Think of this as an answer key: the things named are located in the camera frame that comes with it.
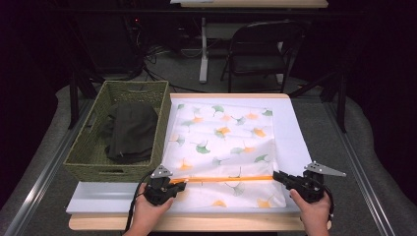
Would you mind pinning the metal floor rail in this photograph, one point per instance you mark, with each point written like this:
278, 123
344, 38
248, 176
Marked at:
357, 170
49, 170

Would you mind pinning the person's left hand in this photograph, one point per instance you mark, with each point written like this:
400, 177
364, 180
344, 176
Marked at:
147, 214

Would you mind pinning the person's right hand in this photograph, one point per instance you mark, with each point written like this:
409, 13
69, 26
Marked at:
314, 213

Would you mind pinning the dark grey garment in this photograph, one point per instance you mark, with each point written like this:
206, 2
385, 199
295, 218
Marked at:
131, 131

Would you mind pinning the green woven basket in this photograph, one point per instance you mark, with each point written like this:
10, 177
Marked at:
88, 157

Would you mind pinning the light wooden table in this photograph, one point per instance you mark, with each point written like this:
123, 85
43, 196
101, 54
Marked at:
203, 223

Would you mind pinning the leaf-print white laundry bag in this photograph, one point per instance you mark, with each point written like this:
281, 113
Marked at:
223, 147

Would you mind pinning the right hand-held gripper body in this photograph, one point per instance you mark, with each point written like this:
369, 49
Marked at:
309, 188

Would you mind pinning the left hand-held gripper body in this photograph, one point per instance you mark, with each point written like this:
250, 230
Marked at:
159, 193

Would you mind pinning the white board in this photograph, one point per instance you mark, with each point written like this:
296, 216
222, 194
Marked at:
105, 196

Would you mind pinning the black folding chair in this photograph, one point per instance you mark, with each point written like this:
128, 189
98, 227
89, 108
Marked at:
259, 49

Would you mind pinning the white-legged wooden desk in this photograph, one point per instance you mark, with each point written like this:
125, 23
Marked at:
204, 49

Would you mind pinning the black metal stand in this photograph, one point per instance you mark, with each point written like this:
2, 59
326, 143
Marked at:
73, 98
342, 105

